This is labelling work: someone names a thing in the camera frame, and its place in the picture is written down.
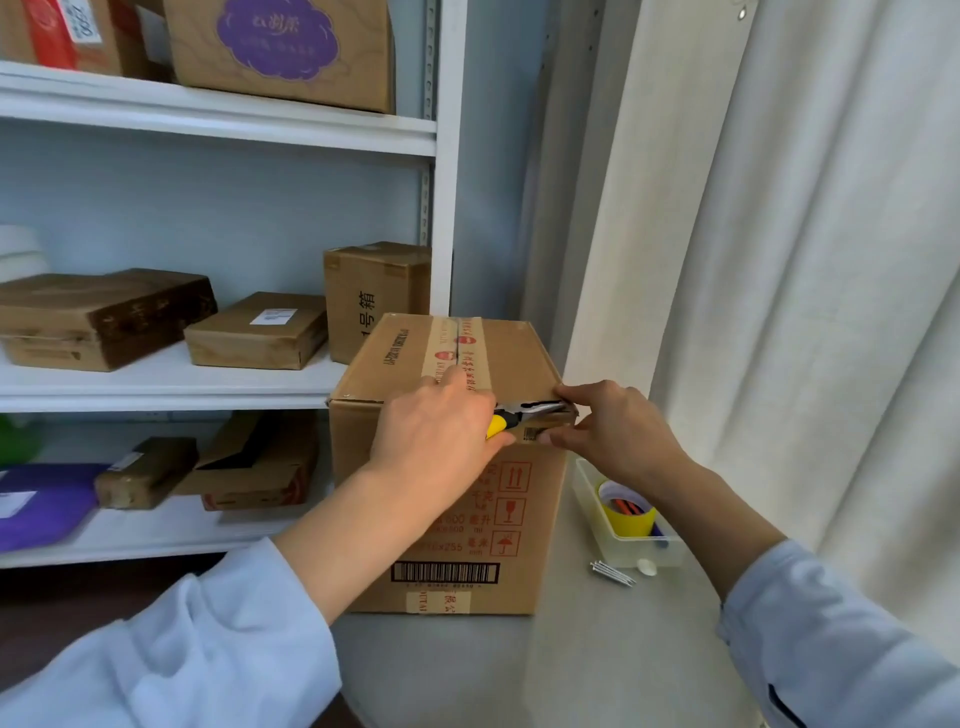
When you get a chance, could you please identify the white foam box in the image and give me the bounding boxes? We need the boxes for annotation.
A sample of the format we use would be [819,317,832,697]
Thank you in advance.
[0,224,52,285]

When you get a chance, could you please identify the person's left forearm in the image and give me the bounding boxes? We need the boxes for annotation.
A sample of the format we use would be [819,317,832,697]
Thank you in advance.
[0,461,433,728]

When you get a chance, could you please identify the green object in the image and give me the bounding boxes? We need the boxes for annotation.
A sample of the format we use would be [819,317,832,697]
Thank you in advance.
[0,416,43,466]

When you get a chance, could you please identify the dark brown flat box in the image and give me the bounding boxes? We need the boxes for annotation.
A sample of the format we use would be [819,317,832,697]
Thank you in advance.
[0,269,219,373]

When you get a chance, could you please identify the upright small cardboard box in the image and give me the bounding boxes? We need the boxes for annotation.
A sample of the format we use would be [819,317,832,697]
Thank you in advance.
[323,241,433,367]

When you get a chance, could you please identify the yellow handled pliers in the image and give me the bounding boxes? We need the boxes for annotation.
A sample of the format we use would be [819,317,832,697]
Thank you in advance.
[485,399,571,442]

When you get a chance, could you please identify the box with red tape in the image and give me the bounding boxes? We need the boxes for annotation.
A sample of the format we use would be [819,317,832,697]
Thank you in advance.
[0,0,174,82]

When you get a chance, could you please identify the yellow tape roll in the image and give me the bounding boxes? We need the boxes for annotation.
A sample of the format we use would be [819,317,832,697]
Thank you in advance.
[597,479,659,538]

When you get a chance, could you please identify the flat brown box white label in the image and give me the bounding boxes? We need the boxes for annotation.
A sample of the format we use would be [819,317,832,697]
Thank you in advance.
[183,292,329,371]

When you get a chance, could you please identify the person's right forearm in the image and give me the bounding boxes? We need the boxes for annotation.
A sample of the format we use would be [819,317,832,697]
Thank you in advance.
[650,461,960,728]

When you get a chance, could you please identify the person's left hand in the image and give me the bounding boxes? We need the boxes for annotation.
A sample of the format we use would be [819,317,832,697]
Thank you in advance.
[363,365,517,520]

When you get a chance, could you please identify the brown cardboard box red print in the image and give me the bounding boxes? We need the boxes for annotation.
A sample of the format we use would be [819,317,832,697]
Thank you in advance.
[327,313,580,618]

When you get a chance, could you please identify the box with purple logo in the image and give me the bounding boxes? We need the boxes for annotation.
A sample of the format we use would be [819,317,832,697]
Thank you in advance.
[163,0,397,115]

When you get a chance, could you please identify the clear plastic container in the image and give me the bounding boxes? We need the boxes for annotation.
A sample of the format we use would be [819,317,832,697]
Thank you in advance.
[571,457,688,569]

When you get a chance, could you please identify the white curtain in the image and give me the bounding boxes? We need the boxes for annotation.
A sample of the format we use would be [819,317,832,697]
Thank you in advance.
[521,0,960,669]

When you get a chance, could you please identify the person's right hand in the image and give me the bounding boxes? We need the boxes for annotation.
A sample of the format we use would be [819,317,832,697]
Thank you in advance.
[538,380,695,505]

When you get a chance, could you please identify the white metal shelf unit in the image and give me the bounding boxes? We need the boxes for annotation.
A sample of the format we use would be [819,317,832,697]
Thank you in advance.
[0,0,468,569]

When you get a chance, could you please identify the small taped brown parcel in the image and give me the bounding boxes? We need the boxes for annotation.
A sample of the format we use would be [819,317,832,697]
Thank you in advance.
[94,437,199,511]

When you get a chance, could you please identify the open cardboard box red print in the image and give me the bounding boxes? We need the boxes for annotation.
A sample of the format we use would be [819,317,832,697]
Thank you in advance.
[172,410,320,513]

